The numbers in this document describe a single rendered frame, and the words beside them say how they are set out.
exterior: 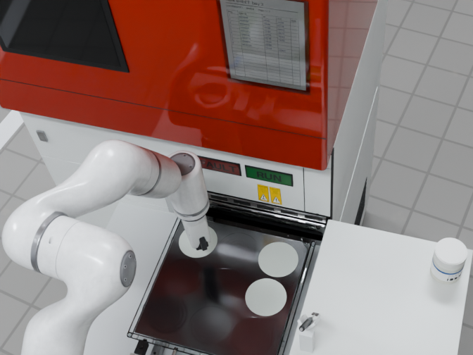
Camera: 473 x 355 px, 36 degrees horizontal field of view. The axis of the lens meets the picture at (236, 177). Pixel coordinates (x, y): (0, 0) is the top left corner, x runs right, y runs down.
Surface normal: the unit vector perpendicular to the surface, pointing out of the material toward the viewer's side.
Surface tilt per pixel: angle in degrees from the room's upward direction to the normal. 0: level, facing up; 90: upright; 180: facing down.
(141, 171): 85
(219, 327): 0
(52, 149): 90
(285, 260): 0
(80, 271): 47
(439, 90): 0
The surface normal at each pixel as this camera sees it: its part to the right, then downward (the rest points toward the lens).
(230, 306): -0.09, -0.59
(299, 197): -0.30, 0.78
